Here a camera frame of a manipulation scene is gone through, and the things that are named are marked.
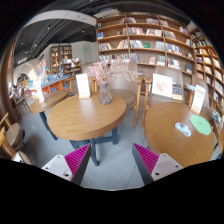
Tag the book standing on chair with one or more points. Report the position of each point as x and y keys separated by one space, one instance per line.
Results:
x=177 y=92

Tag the large wooden bookshelf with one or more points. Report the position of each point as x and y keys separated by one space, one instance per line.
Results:
x=147 y=40

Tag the round wooden right table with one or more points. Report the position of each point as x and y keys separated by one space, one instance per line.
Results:
x=162 y=136

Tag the pink dried flower bouquet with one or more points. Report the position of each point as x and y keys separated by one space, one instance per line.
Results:
x=104 y=72

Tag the white patterned computer mouse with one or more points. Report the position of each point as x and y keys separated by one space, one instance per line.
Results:
x=183 y=128

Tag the wooden chair behind right table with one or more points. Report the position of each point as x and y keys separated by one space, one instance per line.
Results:
x=152 y=99

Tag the distant wooden bookshelf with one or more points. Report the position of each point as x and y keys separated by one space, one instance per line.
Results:
x=62 y=63

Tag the round wooden table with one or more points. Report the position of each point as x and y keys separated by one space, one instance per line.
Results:
x=83 y=121
x=50 y=100
x=162 y=136

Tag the white picture board on chair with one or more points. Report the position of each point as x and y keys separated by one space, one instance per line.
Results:
x=162 y=85

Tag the white sign on centre table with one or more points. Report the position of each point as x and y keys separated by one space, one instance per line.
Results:
x=83 y=85

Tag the green round mouse pad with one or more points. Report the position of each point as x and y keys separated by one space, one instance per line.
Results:
x=200 y=124

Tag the white sign on table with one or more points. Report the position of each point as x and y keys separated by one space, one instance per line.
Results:
x=40 y=95
x=83 y=85
x=198 y=99

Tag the wooden chair behind centre table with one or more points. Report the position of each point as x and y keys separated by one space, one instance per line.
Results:
x=129 y=88

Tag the white sign on right table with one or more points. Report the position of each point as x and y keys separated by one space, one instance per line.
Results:
x=198 y=99

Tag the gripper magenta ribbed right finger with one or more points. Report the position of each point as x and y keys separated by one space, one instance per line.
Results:
x=152 y=166

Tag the orange blue display counter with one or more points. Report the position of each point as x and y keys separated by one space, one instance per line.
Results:
x=51 y=86

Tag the glass vase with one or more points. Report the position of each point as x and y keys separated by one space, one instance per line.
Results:
x=105 y=96

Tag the round wooden left table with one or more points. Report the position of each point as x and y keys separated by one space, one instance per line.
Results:
x=50 y=100

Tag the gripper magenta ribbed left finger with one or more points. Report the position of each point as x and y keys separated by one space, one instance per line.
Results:
x=71 y=167

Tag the right curved wooden bookshelf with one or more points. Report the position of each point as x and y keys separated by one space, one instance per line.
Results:
x=209 y=68

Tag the wooden chair behind table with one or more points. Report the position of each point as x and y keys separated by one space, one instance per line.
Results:
x=152 y=99
x=129 y=88

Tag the white sign on left table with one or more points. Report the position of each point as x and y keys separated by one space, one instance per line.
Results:
x=40 y=95

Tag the round wooden centre table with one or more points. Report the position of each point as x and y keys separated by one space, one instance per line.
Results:
x=83 y=121

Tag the wooden chair at left edge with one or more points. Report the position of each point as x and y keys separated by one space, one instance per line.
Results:
x=13 y=140

